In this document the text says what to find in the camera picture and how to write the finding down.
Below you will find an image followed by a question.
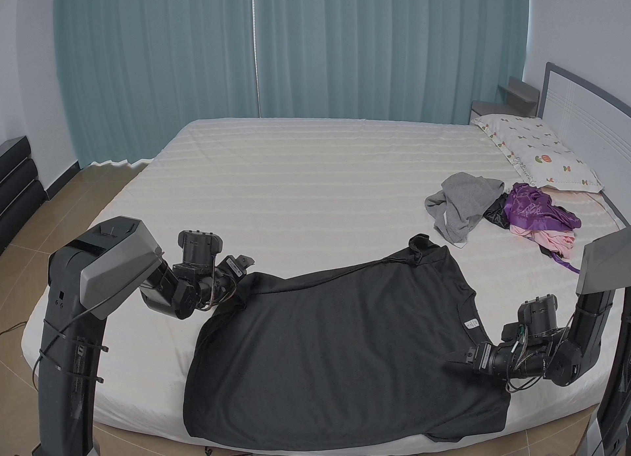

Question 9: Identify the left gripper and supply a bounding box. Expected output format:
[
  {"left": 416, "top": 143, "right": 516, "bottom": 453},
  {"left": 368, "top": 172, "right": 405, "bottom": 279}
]
[{"left": 218, "top": 254, "right": 247, "bottom": 293}]

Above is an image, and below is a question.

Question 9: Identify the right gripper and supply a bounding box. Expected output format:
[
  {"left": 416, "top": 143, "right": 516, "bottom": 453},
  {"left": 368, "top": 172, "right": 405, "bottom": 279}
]
[{"left": 458, "top": 342, "right": 498, "bottom": 375}]

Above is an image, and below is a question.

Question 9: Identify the black T-shirt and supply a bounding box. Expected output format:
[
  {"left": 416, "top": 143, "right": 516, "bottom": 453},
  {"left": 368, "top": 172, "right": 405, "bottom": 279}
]
[{"left": 183, "top": 233, "right": 511, "bottom": 446}]

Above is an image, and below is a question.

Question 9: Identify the bed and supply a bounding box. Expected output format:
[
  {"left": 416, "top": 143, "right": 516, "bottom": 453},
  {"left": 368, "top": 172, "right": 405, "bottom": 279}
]
[{"left": 22, "top": 62, "right": 631, "bottom": 450}]

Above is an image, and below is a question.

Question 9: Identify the pink garment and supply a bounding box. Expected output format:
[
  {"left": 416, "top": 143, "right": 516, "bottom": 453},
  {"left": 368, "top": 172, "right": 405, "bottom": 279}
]
[{"left": 509, "top": 225, "right": 576, "bottom": 257}]

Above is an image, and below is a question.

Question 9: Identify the black shiny garment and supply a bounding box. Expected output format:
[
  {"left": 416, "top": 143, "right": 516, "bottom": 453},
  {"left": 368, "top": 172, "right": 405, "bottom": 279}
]
[{"left": 483, "top": 194, "right": 513, "bottom": 230}]

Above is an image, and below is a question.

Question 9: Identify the purple satin garment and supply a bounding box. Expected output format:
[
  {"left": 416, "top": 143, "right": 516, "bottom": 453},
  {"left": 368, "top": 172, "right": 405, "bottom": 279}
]
[{"left": 505, "top": 183, "right": 582, "bottom": 275}]

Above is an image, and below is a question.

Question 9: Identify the grey garment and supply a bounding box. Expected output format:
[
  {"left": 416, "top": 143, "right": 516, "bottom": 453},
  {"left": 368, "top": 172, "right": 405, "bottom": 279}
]
[{"left": 425, "top": 172, "right": 506, "bottom": 249}]

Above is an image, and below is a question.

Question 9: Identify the white printed pillow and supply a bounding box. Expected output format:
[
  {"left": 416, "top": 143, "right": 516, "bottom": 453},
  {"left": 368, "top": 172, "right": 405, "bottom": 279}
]
[{"left": 471, "top": 114, "right": 605, "bottom": 193}]

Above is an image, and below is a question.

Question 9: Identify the dark chest of drawers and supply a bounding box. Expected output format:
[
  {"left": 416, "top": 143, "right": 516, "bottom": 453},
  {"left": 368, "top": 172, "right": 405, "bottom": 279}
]
[{"left": 0, "top": 136, "right": 47, "bottom": 252}]

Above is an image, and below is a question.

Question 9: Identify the blue-green curtain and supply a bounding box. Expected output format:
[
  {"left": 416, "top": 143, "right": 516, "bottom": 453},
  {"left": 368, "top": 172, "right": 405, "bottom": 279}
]
[
  {"left": 53, "top": 0, "right": 260, "bottom": 169},
  {"left": 254, "top": 0, "right": 530, "bottom": 125}
]

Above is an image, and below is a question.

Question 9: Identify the grey bedside table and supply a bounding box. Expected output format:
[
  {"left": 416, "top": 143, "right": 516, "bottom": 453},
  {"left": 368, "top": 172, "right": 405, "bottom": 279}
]
[{"left": 471, "top": 76, "right": 540, "bottom": 122}]

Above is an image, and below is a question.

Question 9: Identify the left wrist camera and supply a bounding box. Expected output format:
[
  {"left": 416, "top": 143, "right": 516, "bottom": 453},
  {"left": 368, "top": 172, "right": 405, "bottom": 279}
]
[{"left": 177, "top": 229, "right": 222, "bottom": 267}]

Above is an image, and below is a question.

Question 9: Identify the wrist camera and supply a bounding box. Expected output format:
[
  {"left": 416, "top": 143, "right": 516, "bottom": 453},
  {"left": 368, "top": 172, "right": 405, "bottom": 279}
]
[
  {"left": 517, "top": 294, "right": 559, "bottom": 339},
  {"left": 177, "top": 229, "right": 222, "bottom": 267}
]

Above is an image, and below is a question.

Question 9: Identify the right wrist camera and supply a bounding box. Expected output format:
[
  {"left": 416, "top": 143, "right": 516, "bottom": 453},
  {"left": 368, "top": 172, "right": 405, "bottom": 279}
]
[{"left": 517, "top": 294, "right": 559, "bottom": 339}]

